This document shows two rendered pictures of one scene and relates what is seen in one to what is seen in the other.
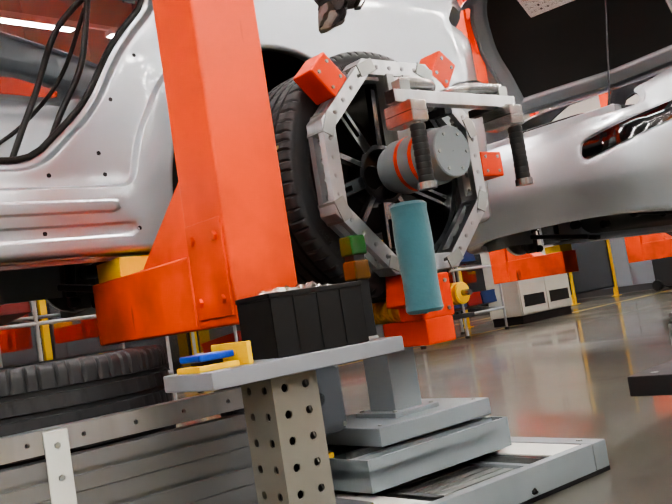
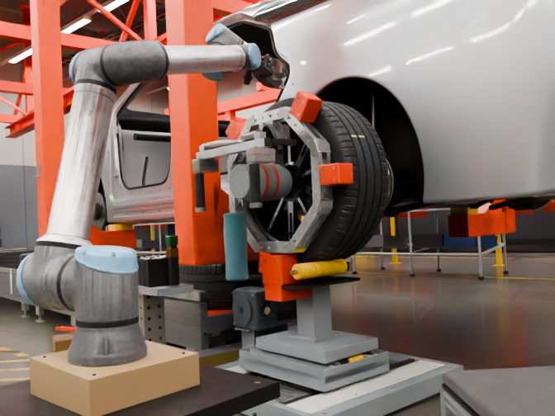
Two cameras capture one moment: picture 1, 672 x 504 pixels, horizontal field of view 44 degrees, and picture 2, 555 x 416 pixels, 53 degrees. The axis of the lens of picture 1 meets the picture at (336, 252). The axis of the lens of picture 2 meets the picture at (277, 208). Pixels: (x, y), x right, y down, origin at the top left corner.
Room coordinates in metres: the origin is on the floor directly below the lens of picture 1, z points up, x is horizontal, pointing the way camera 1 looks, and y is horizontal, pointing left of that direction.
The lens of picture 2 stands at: (2.09, -2.35, 0.70)
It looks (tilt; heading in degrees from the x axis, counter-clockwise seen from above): 1 degrees up; 89
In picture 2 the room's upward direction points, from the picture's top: 3 degrees counter-clockwise
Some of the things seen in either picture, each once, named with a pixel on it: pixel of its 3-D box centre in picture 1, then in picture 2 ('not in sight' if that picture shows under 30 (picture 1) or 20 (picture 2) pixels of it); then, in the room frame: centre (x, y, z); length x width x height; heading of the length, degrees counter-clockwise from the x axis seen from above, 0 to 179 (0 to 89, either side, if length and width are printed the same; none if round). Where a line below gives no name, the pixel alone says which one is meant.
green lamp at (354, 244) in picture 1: (352, 245); (172, 240); (1.68, -0.04, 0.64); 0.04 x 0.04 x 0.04; 40
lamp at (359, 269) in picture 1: (356, 270); (172, 252); (1.68, -0.04, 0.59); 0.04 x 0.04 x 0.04; 40
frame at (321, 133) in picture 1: (403, 167); (275, 182); (2.12, -0.20, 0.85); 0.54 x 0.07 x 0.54; 130
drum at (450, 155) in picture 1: (422, 160); (261, 182); (2.07, -0.25, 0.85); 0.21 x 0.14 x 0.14; 40
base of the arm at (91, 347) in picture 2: not in sight; (107, 336); (1.68, -0.95, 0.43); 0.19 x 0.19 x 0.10
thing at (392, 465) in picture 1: (395, 449); (311, 359); (2.24, -0.07, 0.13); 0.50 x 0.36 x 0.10; 130
